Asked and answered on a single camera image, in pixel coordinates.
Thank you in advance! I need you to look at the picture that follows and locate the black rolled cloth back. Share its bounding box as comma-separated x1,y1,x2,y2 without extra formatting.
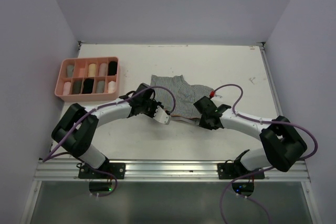
108,61,118,76

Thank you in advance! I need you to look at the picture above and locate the beige navy-trimmed underwear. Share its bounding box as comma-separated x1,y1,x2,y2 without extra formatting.
88,63,97,77

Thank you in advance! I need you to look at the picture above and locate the plain grey underwear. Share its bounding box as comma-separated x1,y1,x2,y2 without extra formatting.
66,65,75,78

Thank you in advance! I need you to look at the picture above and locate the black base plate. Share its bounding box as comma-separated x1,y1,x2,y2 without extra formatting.
76,162,125,179
217,160,260,179

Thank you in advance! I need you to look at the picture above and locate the black rolled cloth front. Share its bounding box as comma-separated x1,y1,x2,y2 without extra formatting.
82,78,94,94

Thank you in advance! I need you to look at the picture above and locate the pink divided storage tray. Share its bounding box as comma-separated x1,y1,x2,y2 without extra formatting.
55,57,121,102

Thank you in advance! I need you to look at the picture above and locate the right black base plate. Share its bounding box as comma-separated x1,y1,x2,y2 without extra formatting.
217,160,260,179

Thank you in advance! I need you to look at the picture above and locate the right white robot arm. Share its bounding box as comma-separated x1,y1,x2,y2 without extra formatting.
194,97,307,178

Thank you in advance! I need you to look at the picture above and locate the aluminium mounting rail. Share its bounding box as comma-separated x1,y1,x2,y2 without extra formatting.
33,157,310,182

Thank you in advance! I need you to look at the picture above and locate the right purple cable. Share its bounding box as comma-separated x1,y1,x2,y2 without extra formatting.
213,84,319,224

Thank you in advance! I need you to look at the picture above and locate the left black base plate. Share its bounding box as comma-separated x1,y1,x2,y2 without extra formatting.
76,162,125,179

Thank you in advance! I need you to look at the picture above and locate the grey striped underwear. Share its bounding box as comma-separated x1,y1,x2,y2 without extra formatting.
150,75,213,125

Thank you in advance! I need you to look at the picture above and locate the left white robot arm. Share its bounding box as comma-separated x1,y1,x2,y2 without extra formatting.
51,83,170,178

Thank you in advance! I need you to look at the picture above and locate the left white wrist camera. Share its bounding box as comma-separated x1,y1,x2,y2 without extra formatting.
153,106,171,125

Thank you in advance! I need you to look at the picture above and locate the grey rolled cloth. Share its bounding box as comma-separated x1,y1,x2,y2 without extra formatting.
96,80,105,93

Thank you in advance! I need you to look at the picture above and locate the olive rolled cloth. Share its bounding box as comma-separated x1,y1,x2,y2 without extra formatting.
72,80,82,94

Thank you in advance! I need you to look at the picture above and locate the white rolled cloth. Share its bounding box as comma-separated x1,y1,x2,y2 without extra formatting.
108,81,117,93

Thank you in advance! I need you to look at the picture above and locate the beige rolled cloth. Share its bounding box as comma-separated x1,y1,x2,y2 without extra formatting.
98,63,108,77

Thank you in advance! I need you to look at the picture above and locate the black rolled cloth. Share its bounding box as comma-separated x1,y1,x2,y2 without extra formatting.
82,78,94,94
108,61,118,76

